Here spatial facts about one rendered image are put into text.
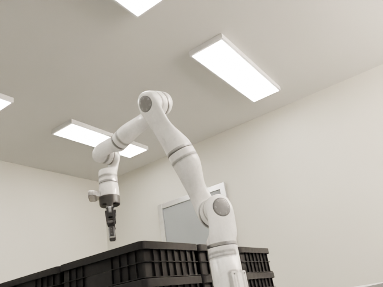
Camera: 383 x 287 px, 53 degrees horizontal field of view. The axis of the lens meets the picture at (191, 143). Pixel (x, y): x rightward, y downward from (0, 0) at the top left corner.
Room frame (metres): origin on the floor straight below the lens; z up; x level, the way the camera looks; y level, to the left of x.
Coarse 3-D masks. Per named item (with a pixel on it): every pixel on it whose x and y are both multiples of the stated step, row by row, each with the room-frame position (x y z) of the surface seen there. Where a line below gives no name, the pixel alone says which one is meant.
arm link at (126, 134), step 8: (168, 96) 1.16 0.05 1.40; (168, 104) 1.16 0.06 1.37; (168, 112) 1.19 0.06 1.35; (136, 120) 1.24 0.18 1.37; (144, 120) 1.23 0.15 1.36; (120, 128) 1.26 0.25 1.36; (128, 128) 1.24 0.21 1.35; (136, 128) 1.24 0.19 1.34; (144, 128) 1.25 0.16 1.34; (112, 136) 1.28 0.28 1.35; (120, 136) 1.26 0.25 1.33; (128, 136) 1.26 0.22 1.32; (136, 136) 1.27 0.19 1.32; (120, 144) 1.28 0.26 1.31; (128, 144) 1.29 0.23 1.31
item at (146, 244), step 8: (144, 240) 1.18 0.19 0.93; (120, 248) 1.22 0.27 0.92; (128, 248) 1.20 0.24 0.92; (136, 248) 1.18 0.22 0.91; (144, 248) 1.18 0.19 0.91; (152, 248) 1.21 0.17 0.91; (160, 248) 1.24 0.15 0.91; (168, 248) 1.27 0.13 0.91; (176, 248) 1.31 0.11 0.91; (184, 248) 1.35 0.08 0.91; (192, 248) 1.39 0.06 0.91; (88, 256) 1.30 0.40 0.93; (96, 256) 1.28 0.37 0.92; (104, 256) 1.26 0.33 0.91; (112, 256) 1.24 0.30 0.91; (64, 264) 1.36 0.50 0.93; (72, 264) 1.34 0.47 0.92; (80, 264) 1.32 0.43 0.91
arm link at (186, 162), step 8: (176, 152) 1.15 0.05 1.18; (184, 152) 1.15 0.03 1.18; (192, 152) 1.16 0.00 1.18; (176, 160) 1.16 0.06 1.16; (184, 160) 1.15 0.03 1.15; (192, 160) 1.16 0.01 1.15; (176, 168) 1.17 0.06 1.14; (184, 168) 1.16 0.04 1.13; (192, 168) 1.17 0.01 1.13; (200, 168) 1.19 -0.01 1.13; (184, 176) 1.18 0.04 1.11; (192, 176) 1.18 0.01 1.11; (200, 176) 1.20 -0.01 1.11; (184, 184) 1.20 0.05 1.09; (192, 184) 1.20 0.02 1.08; (200, 184) 1.21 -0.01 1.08; (192, 192) 1.21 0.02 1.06; (200, 192) 1.22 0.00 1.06; (208, 192) 1.24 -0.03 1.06; (192, 200) 1.22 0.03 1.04; (200, 200) 1.22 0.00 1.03; (200, 216) 1.21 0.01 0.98
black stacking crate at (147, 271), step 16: (128, 256) 1.21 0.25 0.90; (144, 256) 1.19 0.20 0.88; (160, 256) 1.25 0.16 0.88; (176, 256) 1.32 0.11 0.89; (192, 256) 1.39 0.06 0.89; (64, 272) 1.38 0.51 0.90; (80, 272) 1.34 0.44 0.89; (96, 272) 1.29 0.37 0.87; (112, 272) 1.25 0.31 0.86; (128, 272) 1.21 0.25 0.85; (144, 272) 1.19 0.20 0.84; (160, 272) 1.24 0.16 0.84; (176, 272) 1.30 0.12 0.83; (192, 272) 1.39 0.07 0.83
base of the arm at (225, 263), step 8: (216, 248) 1.17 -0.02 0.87; (224, 248) 1.16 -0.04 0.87; (232, 248) 1.17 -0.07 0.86; (216, 256) 1.17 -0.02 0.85; (224, 256) 1.16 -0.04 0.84; (232, 256) 1.17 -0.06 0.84; (216, 264) 1.17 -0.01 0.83; (224, 264) 1.16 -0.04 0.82; (232, 264) 1.17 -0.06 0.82; (240, 264) 1.19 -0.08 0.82; (216, 272) 1.17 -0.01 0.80; (224, 272) 1.16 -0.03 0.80; (232, 272) 1.16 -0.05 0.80; (240, 272) 1.18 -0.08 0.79; (216, 280) 1.18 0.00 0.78; (224, 280) 1.16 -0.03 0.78; (232, 280) 1.16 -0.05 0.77; (240, 280) 1.17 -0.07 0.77
